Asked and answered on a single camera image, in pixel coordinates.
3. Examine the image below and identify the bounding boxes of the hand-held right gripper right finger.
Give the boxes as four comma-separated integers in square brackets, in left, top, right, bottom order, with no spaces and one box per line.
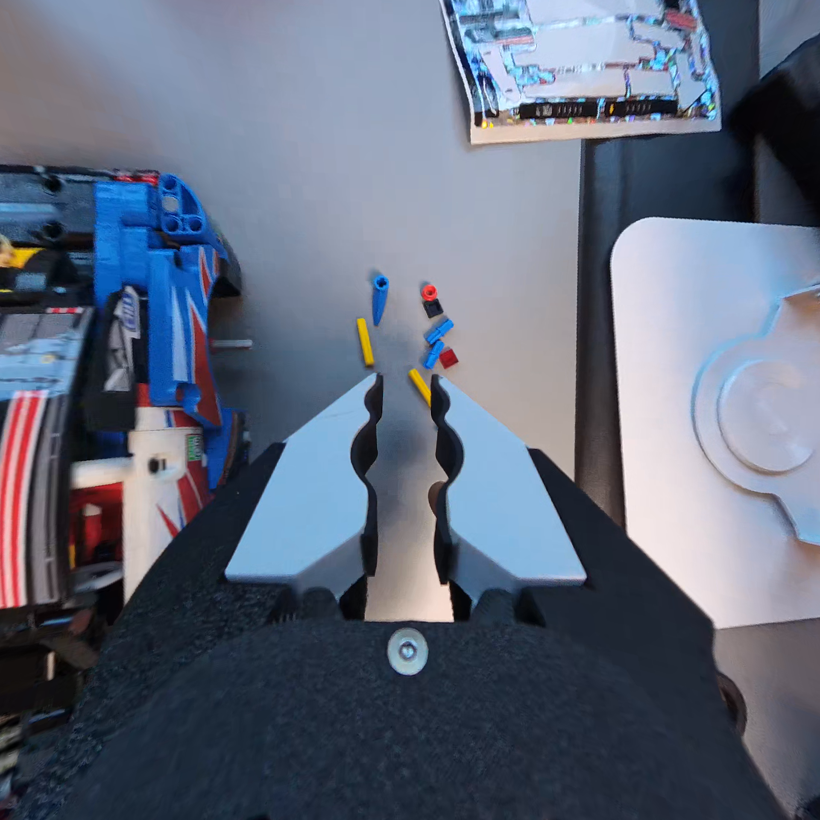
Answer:
[430,375,588,604]

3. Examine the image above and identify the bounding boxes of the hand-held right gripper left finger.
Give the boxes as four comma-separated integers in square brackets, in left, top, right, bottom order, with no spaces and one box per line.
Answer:
[223,373,385,603]

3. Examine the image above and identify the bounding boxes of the lego race car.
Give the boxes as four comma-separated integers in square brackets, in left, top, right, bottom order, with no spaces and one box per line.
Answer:
[0,163,254,789]

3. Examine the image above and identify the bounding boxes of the small coloured lego pieces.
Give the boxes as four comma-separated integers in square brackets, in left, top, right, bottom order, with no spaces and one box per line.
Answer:
[370,274,460,370]

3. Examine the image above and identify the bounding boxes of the black rubber lego tire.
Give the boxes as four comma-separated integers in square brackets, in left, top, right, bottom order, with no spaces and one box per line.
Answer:
[716,669,747,738]

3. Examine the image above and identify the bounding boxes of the white document stand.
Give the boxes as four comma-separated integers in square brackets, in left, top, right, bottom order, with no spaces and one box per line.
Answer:
[610,218,820,632]

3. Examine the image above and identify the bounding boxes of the holographic sticker sheet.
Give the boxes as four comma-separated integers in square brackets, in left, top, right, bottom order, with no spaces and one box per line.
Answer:
[439,0,721,145]

